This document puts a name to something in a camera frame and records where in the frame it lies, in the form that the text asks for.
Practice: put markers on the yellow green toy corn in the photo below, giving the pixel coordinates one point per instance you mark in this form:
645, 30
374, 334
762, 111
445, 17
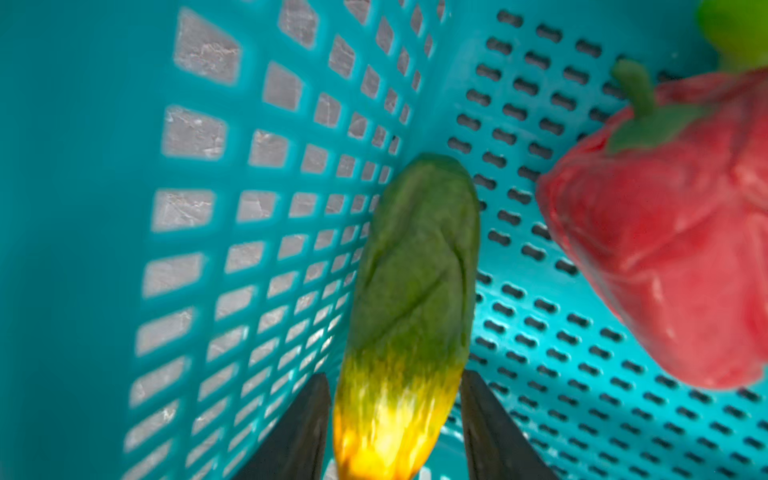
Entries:
410, 324

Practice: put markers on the red toy strawberry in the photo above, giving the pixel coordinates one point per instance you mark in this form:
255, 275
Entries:
664, 212

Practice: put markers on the teal plastic basket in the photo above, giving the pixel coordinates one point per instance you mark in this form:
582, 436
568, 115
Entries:
187, 187

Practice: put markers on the dark toy eggplant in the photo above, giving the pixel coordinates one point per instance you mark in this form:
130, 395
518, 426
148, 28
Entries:
737, 30

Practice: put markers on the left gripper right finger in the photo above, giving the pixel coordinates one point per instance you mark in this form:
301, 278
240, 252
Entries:
495, 447

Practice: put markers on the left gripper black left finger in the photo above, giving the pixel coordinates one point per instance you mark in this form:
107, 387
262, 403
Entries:
295, 448

